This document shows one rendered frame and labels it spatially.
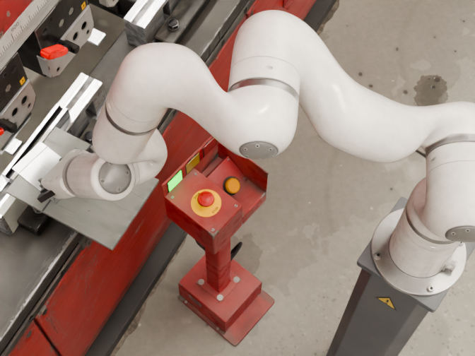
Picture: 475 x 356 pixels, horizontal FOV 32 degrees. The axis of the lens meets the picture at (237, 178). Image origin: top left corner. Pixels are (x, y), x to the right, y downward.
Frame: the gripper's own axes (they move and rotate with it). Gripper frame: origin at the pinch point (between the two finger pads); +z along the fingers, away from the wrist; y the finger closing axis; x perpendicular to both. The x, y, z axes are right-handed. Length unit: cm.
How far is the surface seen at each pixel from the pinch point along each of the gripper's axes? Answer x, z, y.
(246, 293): 80, 52, -30
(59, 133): -4.2, 7.5, -8.2
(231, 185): 34.8, 10.2, -32.5
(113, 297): 47, 48, 1
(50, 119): -7.2, 10.8, -9.8
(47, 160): -2.3, 5.6, -1.8
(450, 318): 129, 26, -68
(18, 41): -26.5, -20.3, -6.5
